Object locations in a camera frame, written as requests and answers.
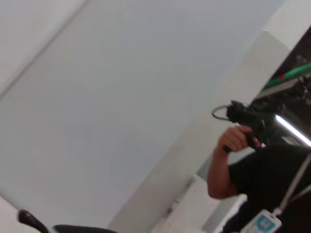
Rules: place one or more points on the person bare forearm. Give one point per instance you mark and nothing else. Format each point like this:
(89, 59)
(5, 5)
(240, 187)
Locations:
(218, 174)

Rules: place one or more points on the black handheld controller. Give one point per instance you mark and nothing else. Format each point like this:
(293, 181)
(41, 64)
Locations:
(252, 119)

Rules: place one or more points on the bright ceiling light strip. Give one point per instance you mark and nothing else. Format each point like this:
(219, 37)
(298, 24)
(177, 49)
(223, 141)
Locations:
(292, 129)

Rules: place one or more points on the person bare hand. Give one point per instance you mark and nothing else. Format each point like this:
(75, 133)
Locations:
(234, 138)

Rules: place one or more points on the black curved chair backrest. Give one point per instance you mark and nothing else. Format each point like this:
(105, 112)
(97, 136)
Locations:
(82, 229)

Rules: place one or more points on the person black shirt torso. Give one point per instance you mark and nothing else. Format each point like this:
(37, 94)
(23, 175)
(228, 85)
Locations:
(262, 179)

